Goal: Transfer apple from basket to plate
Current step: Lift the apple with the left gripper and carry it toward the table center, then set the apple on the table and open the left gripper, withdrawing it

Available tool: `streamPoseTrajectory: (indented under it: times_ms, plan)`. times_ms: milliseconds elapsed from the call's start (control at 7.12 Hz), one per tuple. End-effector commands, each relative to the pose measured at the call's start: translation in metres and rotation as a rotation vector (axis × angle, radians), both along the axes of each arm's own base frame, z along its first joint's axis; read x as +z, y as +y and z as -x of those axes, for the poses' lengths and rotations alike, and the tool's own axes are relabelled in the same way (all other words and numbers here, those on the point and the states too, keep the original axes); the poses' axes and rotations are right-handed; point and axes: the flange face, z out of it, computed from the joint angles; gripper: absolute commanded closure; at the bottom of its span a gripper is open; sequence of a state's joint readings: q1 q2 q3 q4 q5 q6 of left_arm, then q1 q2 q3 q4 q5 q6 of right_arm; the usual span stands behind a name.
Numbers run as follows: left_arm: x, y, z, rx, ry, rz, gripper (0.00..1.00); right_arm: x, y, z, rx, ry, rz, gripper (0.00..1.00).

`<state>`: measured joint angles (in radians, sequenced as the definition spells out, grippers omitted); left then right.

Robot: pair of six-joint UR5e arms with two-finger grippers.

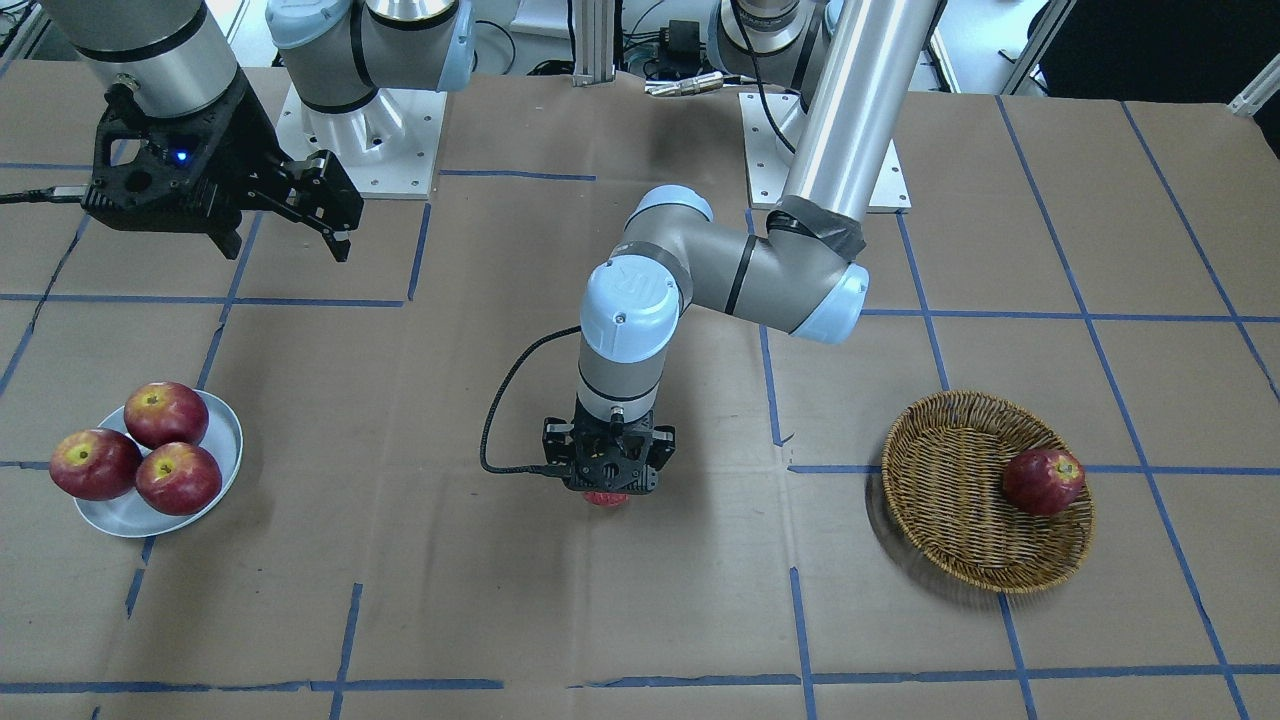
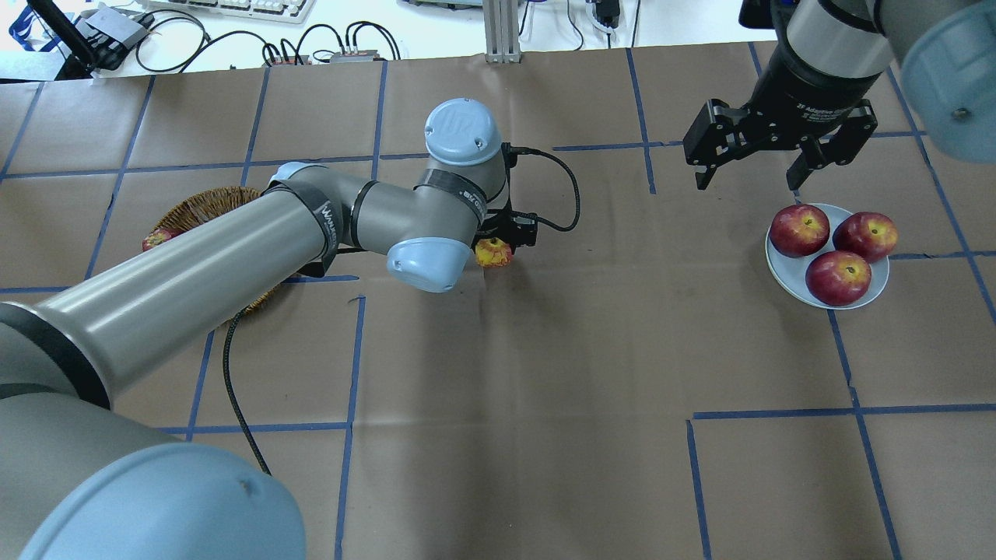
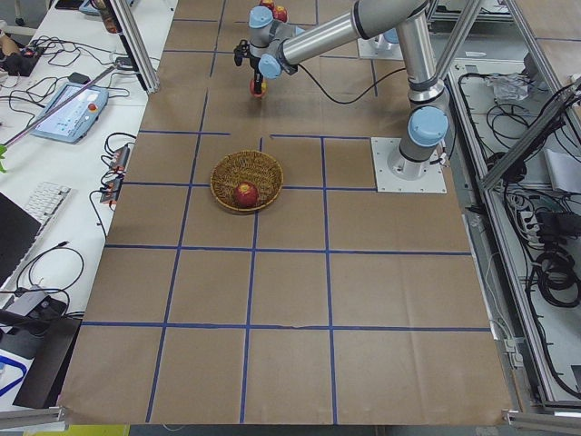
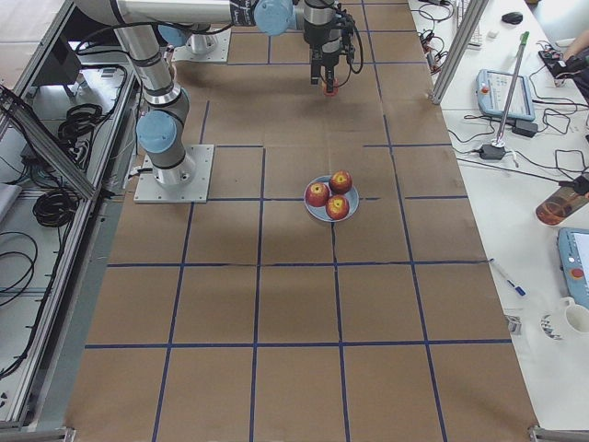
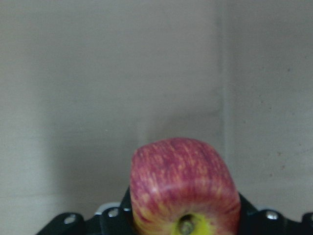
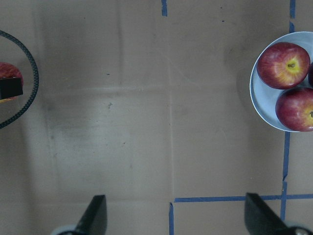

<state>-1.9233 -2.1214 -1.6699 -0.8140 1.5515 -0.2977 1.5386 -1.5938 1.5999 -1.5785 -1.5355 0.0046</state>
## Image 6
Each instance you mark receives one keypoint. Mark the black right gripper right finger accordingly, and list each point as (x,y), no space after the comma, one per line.
(260,219)

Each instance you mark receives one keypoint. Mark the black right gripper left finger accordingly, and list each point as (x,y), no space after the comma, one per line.
(94,220)

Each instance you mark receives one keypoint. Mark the red yellow apple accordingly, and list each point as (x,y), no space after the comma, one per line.
(11,82)

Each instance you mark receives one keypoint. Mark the red apple on plate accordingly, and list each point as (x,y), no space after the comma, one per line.
(283,65)
(294,109)
(310,75)

